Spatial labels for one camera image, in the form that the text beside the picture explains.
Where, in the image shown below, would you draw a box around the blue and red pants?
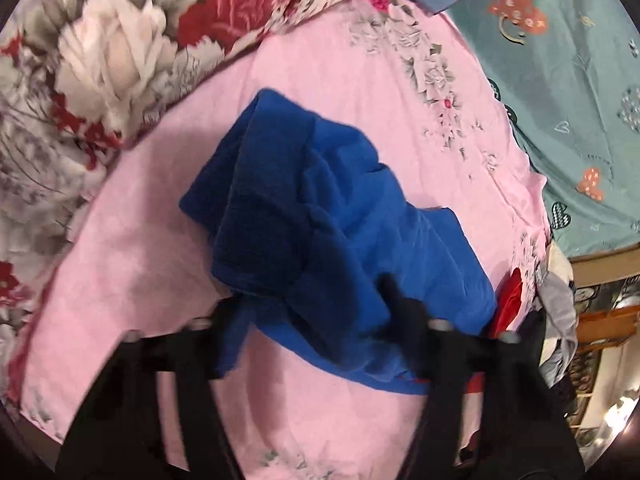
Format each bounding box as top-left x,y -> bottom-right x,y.
180,89 -> 522,394

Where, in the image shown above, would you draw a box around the black folded garment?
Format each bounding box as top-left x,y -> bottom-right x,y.
518,310 -> 578,417

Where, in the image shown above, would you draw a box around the grey sweatshirt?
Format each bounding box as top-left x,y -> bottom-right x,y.
533,271 -> 578,387

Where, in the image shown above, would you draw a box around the red floral folded quilt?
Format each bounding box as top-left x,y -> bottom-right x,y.
1,0 -> 343,403

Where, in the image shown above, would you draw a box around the pink floral bed sheet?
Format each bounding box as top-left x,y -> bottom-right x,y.
21,0 -> 548,479

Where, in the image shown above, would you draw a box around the teal heart print sheet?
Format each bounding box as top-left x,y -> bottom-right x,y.
449,0 -> 639,257

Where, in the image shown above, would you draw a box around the wooden bed frame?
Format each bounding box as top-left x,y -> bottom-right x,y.
572,244 -> 639,353

